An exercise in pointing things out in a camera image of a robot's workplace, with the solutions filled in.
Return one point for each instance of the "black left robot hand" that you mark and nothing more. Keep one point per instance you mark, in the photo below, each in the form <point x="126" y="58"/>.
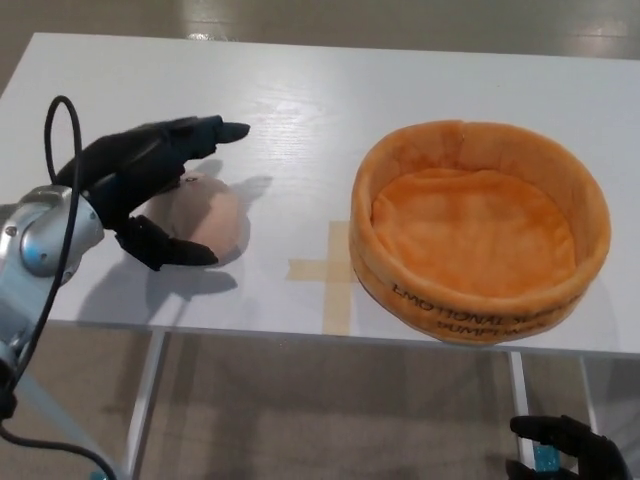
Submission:
<point x="140" y="155"/>

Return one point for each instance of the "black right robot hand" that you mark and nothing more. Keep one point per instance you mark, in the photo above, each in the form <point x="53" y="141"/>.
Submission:
<point x="590" y="455"/>

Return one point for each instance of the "pink round plush toy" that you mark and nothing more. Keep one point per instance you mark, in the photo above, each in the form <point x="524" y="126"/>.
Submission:
<point x="215" y="215"/>

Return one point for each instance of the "orange plush plate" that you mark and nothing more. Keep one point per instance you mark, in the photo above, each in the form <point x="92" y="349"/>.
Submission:
<point x="470" y="235"/>

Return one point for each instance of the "small teal object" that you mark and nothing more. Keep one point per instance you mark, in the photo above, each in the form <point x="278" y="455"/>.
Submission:
<point x="546" y="459"/>

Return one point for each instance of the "white table leg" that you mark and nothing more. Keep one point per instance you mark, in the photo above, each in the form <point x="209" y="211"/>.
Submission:
<point x="145" y="400"/>
<point x="520" y="390"/>

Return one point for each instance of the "short beige tape strip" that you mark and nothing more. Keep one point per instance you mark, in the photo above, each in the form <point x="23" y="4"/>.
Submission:
<point x="310" y="269"/>

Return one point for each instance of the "long beige tape strip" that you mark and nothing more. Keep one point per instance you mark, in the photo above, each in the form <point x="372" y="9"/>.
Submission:
<point x="339" y="305"/>

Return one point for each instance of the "light blue metal bar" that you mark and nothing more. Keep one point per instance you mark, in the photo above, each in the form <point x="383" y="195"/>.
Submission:
<point x="55" y="415"/>

